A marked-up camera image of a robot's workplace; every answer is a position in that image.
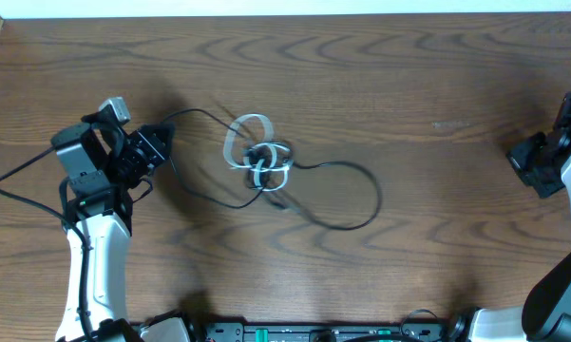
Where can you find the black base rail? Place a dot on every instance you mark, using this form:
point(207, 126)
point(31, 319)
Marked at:
point(419, 325)

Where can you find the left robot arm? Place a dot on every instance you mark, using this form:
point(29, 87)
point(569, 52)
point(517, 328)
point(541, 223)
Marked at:
point(103, 164)

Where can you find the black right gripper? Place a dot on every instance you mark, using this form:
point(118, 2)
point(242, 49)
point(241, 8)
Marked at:
point(518, 155)

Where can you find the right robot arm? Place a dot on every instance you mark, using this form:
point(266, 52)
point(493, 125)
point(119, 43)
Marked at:
point(545, 315)

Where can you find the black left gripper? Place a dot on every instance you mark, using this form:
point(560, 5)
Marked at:
point(151, 143)

